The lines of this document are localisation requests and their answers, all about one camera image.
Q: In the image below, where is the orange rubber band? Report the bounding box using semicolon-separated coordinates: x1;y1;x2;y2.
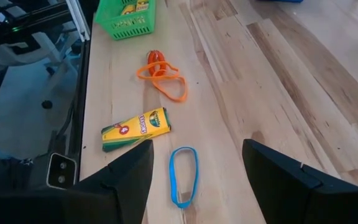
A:
136;60;180;81
152;75;188;103

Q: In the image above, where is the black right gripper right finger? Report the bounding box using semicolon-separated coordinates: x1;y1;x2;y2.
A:
242;139;358;224

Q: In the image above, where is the silver metal bracket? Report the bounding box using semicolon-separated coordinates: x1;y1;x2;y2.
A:
65;0;91;42

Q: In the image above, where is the white-rimmed black camera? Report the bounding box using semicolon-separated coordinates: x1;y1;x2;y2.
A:
45;152;78;190

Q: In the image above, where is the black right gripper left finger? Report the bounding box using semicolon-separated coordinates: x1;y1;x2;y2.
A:
0;139;155;224

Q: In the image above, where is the orange coil wristband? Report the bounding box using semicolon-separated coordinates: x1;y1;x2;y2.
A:
147;49;168;77

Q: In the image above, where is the blue rubber band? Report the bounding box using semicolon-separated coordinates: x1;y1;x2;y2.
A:
168;146;200;210

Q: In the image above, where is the black aluminium table frame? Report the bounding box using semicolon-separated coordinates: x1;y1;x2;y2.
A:
0;9;93;187

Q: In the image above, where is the green plastic basket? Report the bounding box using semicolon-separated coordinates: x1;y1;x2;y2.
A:
94;0;157;41

